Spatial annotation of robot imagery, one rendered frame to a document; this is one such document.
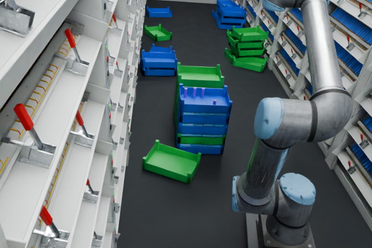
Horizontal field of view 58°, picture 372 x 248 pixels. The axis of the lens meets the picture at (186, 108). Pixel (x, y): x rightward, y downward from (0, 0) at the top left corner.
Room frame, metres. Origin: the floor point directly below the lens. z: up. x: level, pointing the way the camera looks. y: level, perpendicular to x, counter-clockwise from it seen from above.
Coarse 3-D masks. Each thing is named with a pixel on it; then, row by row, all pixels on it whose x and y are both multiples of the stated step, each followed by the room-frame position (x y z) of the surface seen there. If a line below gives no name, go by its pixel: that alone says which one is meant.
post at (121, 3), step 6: (120, 0) 1.48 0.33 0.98; (120, 6) 1.48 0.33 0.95; (126, 24) 1.50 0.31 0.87; (126, 30) 1.49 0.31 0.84; (126, 36) 1.49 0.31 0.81; (126, 42) 1.49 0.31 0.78; (126, 48) 1.48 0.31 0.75; (126, 60) 1.48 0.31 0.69; (126, 66) 1.48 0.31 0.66; (126, 72) 1.48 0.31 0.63; (126, 78) 1.48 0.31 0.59; (126, 96) 1.48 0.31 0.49; (126, 102) 1.48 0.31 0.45; (126, 108) 1.48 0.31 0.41; (126, 132) 1.48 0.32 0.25; (126, 138) 1.48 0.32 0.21; (126, 162) 1.48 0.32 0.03
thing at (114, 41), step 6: (114, 12) 1.46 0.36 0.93; (120, 12) 1.48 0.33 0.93; (126, 12) 1.48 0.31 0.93; (120, 18) 1.48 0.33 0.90; (126, 18) 1.48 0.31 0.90; (114, 24) 1.39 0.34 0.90; (120, 24) 1.42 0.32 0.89; (108, 30) 1.30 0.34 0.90; (114, 36) 1.27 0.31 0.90; (108, 42) 1.19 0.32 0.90; (114, 42) 1.21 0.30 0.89; (120, 42) 1.24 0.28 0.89; (108, 48) 1.14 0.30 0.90; (114, 48) 1.16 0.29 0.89; (114, 54) 1.11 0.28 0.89; (114, 66) 1.02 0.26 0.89
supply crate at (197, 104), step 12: (180, 84) 1.83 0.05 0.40; (180, 96) 1.73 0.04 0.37; (192, 96) 1.82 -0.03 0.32; (204, 96) 1.84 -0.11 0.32; (216, 96) 1.85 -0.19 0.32; (228, 96) 1.78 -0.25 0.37; (180, 108) 1.64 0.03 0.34; (192, 108) 1.65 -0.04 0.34; (204, 108) 1.66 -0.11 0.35; (216, 108) 1.67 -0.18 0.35; (228, 108) 1.68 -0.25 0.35
